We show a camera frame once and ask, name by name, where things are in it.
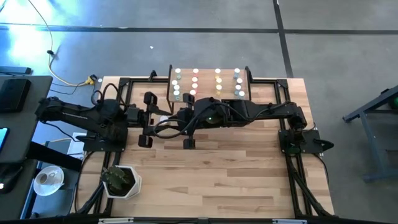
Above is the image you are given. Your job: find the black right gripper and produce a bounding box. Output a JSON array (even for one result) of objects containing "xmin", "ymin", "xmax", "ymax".
[{"xmin": 169, "ymin": 93, "xmax": 205, "ymax": 150}]

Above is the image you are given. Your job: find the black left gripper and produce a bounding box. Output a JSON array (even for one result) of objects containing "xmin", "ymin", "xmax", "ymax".
[{"xmin": 136, "ymin": 91, "xmax": 173, "ymax": 148}]

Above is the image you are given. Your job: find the white hexagonal plant pot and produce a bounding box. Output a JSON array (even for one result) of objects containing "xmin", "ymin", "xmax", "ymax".
[{"xmin": 101, "ymin": 164, "xmax": 142, "ymax": 200}]

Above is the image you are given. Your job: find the green succulent plant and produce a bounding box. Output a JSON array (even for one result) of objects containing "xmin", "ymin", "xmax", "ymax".
[{"xmin": 101, "ymin": 166, "xmax": 130, "ymax": 192}]

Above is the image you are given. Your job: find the white paper sheet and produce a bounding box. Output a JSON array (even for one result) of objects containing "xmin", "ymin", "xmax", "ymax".
[{"xmin": 67, "ymin": 132, "xmax": 86, "ymax": 156}]

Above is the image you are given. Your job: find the dark grey desk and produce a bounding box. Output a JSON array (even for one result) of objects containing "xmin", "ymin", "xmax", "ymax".
[{"xmin": 0, "ymin": 75, "xmax": 53, "ymax": 164}]

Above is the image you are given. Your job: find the white coffee cup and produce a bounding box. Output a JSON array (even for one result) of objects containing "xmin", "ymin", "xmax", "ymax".
[{"xmin": 36, "ymin": 172, "xmax": 53, "ymax": 187}]

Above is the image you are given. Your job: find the black tablet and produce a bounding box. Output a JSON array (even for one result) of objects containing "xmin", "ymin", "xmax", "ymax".
[{"xmin": 0, "ymin": 78, "xmax": 32, "ymax": 113}]

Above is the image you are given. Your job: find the grey flat bar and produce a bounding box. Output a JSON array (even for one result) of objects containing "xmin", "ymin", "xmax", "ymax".
[{"xmin": 0, "ymin": 65, "xmax": 32, "ymax": 75}]

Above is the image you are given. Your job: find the smartphone with lit screen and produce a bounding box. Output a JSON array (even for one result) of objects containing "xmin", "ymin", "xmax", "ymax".
[{"xmin": 0, "ymin": 127, "xmax": 9, "ymax": 154}]

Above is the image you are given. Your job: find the black device green light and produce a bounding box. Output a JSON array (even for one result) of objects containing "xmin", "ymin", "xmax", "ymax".
[{"xmin": 0, "ymin": 164, "xmax": 23, "ymax": 195}]

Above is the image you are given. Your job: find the blue-grey metal stand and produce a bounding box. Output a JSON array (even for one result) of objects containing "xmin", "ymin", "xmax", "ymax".
[{"xmin": 343, "ymin": 85, "xmax": 398, "ymax": 183}]

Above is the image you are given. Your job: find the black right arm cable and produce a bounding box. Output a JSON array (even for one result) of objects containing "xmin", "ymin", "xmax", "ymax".
[{"xmin": 153, "ymin": 102, "xmax": 249, "ymax": 139}]

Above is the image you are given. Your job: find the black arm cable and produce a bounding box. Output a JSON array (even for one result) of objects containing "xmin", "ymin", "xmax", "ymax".
[
  {"xmin": 153, "ymin": 102, "xmax": 249, "ymax": 139},
  {"xmin": 90, "ymin": 82, "xmax": 125, "ymax": 108}
]

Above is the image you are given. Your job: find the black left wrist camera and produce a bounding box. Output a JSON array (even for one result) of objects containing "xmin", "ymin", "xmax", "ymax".
[{"xmin": 126, "ymin": 105, "xmax": 141, "ymax": 124}]

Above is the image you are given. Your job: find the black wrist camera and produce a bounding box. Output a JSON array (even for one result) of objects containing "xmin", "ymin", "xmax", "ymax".
[
  {"xmin": 198, "ymin": 97, "xmax": 225, "ymax": 126},
  {"xmin": 126, "ymin": 105, "xmax": 141, "ymax": 124}
]

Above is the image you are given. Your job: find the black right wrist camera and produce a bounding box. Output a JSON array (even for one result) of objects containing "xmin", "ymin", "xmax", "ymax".
[{"xmin": 198, "ymin": 97, "xmax": 225, "ymax": 126}]

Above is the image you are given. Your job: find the black aluminium rig frame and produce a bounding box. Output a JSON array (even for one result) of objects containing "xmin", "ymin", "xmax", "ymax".
[{"xmin": 74, "ymin": 76, "xmax": 335, "ymax": 218}]

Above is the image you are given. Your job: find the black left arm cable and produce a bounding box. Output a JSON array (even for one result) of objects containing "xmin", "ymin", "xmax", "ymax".
[{"xmin": 90, "ymin": 82, "xmax": 125, "ymax": 108}]

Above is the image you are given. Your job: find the yellow floor cable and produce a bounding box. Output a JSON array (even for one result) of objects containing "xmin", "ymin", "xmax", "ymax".
[{"xmin": 27, "ymin": 0, "xmax": 94, "ymax": 87}]

